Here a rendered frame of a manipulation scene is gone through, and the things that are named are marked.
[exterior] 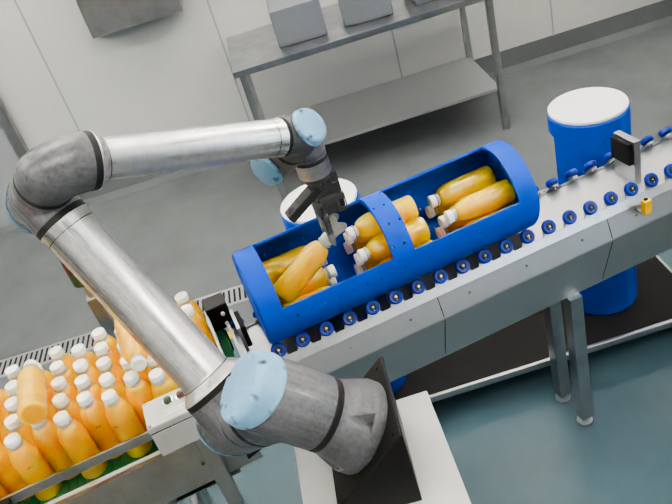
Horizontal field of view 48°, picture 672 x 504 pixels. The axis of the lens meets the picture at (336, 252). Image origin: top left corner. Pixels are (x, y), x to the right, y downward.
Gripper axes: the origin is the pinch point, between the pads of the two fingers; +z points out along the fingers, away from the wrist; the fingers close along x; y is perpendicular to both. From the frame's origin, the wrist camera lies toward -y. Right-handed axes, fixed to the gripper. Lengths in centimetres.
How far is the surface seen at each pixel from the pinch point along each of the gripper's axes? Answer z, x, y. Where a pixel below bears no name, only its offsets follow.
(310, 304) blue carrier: 11.8, -8.2, -12.1
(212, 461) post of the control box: 33, -25, -53
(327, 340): 28.5, -5.0, -10.6
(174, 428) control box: 14, -28, -57
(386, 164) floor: 120, 242, 98
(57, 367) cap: 9, 11, -82
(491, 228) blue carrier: 14.0, -8.2, 44.7
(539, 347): 107, 29, 74
